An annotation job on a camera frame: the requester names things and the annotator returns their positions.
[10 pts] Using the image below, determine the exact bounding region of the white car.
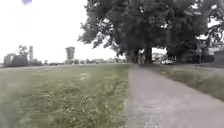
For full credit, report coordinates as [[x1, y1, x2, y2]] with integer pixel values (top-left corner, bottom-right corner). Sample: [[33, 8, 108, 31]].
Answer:
[[161, 58, 176, 66]]

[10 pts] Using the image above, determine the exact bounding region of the grey concrete path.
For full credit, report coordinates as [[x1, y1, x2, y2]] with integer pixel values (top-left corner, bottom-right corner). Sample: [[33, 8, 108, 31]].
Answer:
[[123, 64, 224, 128]]

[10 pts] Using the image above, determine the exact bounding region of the group of large trees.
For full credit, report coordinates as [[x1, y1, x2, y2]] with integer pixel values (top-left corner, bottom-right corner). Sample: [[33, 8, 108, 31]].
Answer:
[[78, 0, 224, 65]]

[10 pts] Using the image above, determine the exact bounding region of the grass strip beside path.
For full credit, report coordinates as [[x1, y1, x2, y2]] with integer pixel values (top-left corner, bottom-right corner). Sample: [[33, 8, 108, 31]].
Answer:
[[146, 63, 224, 103]]

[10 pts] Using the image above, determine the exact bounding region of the large grass field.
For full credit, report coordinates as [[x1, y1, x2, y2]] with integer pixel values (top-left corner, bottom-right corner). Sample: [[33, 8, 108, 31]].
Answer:
[[0, 63, 131, 128]]

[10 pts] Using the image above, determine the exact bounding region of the distant row of trees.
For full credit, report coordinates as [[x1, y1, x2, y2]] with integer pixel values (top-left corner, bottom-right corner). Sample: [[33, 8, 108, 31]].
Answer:
[[33, 57, 128, 66]]

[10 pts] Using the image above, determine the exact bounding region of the low building behind trees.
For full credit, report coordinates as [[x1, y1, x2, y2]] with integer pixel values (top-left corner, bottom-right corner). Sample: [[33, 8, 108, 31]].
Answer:
[[194, 34, 224, 65]]

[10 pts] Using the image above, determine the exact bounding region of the distant tall building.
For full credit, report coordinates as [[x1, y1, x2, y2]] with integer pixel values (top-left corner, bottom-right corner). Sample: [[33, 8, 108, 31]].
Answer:
[[3, 45, 35, 67]]

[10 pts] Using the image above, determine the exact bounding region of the tall grey tower building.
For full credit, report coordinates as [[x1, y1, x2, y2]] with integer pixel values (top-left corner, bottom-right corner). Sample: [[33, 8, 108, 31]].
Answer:
[[65, 46, 76, 64]]

